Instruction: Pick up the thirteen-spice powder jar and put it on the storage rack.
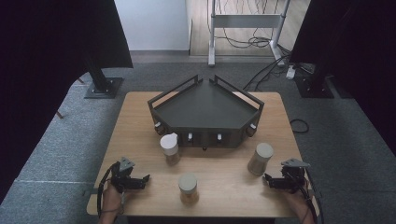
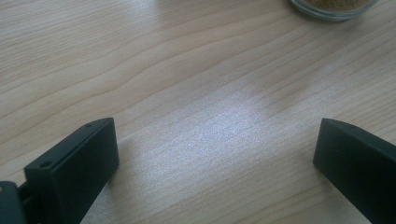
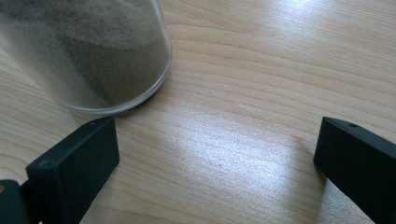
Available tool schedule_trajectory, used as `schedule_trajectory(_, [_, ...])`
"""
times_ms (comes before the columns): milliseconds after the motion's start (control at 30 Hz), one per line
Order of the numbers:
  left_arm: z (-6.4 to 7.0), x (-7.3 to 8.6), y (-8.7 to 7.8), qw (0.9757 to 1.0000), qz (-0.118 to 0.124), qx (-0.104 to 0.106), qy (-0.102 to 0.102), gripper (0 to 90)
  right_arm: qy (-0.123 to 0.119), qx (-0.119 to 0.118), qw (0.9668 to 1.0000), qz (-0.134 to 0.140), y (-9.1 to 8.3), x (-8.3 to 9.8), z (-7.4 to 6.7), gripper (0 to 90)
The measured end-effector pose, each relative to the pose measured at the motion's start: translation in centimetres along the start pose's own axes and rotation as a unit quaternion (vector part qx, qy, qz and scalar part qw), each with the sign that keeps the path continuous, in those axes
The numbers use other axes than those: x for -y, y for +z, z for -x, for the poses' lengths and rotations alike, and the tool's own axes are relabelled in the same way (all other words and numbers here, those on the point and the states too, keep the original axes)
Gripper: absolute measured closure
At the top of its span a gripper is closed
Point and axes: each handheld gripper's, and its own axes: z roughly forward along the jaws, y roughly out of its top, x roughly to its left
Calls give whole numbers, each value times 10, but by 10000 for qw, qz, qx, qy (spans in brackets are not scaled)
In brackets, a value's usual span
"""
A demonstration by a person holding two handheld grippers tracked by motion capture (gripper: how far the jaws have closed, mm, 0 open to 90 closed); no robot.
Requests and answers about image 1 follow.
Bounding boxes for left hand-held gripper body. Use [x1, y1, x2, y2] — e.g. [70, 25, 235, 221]
[109, 156, 143, 194]

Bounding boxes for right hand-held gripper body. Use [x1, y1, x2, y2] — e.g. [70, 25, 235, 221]
[279, 158, 312, 194]

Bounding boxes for grey spice jar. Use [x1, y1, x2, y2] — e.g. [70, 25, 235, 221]
[247, 142, 275, 176]

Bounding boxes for spice jar with spout lid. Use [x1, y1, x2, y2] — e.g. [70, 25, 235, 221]
[159, 133, 181, 166]

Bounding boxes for orange spice jar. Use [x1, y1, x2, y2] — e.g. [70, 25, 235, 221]
[177, 173, 200, 205]

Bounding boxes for dark corner shelf rack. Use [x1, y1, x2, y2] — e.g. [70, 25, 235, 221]
[147, 74, 265, 149]

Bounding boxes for person's left hand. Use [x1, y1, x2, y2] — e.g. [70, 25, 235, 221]
[101, 181, 132, 217]

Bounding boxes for person's right hand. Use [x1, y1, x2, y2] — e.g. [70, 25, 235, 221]
[284, 189, 312, 216]

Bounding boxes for white power strip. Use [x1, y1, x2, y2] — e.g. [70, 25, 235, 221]
[285, 64, 297, 80]

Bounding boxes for black curtain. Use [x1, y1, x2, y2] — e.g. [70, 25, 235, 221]
[289, 0, 396, 157]
[0, 0, 134, 204]

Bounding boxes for right hand-held gripper cable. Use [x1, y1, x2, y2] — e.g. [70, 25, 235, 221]
[298, 169, 325, 224]

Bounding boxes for hand-held gripper cable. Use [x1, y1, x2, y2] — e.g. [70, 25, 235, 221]
[96, 162, 120, 218]
[298, 169, 325, 224]

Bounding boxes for left hand-held gripper cable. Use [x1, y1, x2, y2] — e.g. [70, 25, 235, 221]
[96, 162, 120, 218]

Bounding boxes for black cable loop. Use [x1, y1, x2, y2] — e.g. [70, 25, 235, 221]
[289, 119, 310, 134]

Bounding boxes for black stand with base plate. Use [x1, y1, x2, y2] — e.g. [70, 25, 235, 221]
[83, 55, 124, 100]
[293, 63, 335, 100]

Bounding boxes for black floor cables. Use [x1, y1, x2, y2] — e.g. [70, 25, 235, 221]
[214, 0, 300, 92]

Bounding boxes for grey metal stand frame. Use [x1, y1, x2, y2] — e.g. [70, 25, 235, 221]
[207, 0, 292, 68]

